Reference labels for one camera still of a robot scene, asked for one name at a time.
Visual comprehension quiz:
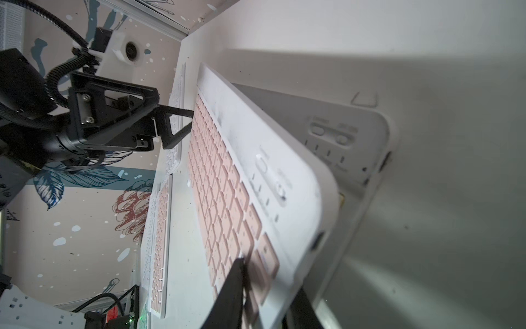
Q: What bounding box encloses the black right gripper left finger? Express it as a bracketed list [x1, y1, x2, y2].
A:
[201, 259, 246, 329]

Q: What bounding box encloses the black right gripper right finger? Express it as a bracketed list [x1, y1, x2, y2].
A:
[283, 288, 323, 329]

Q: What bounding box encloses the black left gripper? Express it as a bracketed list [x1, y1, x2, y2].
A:
[56, 72, 194, 156]

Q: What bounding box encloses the pink keyboard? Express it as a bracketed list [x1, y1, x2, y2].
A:
[188, 64, 340, 328]
[237, 84, 399, 305]
[141, 175, 173, 319]

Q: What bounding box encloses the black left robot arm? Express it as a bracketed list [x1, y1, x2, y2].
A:
[1, 49, 194, 207]

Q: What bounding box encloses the white keyboard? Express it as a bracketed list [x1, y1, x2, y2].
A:
[165, 63, 186, 175]

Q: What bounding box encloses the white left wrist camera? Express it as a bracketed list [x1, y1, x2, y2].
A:
[77, 27, 145, 83]

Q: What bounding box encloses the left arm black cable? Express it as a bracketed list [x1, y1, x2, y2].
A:
[0, 0, 101, 110]

